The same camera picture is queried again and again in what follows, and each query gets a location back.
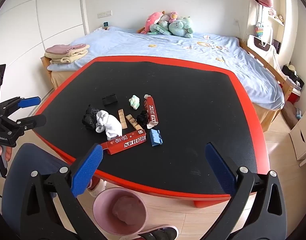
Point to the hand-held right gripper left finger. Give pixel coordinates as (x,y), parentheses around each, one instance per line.
(89,170)

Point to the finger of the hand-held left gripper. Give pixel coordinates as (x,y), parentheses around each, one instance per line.
(30,122)
(30,101)

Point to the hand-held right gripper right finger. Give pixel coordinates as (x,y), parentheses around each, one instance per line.
(219,165)

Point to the pink trash bin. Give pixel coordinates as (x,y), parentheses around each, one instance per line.
(103,205)

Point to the red printed carton box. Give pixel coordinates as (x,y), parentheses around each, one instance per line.
(125,142)
(152,112)

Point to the green white sock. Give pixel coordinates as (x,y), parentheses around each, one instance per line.
(134,102)

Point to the person's left hand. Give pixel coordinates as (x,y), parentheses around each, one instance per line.
(7,153)

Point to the person's shoe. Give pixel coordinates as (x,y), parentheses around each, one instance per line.
(160,232)
(95,188)

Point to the person's leg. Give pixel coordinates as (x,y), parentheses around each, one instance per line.
(25,160)

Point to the black patterned sock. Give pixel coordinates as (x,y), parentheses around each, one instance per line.
(89,118)

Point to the folded beige towel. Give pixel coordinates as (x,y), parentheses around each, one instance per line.
(68,57)

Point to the wooden clothespin half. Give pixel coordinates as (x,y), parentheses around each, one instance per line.
(121,118)

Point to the folded pink blanket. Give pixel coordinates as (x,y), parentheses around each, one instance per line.
(65,48)

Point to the blue plastic clip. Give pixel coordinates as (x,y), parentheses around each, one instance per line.
(156,137)

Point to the small black box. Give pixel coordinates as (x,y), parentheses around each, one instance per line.
(109,99)

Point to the black crumpled cloth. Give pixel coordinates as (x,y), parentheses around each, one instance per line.
(142,118)

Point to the white drawer unit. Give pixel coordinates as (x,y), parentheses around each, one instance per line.
(302,135)

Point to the small blue clock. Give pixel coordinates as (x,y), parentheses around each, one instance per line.
(106,25)

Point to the black bag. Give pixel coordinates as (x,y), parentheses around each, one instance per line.
(292,76)

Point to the white tote bag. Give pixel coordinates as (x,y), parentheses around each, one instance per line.
(261,46)

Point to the light blue bedsheet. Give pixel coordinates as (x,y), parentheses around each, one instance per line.
(168,47)

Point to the rainbow bag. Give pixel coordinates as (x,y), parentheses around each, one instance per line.
(259,32)

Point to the green plush toy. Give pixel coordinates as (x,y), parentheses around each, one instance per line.
(180,26)

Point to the pink dolphin plush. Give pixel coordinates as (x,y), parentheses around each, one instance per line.
(153,20)

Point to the striped plush toy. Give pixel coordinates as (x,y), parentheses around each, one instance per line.
(159,29)

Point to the pink flower doll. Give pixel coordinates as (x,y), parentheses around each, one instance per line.
(173,16)

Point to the wooden bed frame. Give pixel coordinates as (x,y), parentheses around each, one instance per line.
(277,73)

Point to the white wall switch panel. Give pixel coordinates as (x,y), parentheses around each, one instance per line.
(104,13)

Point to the white wall shelf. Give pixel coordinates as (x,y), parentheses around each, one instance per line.
(276,20)

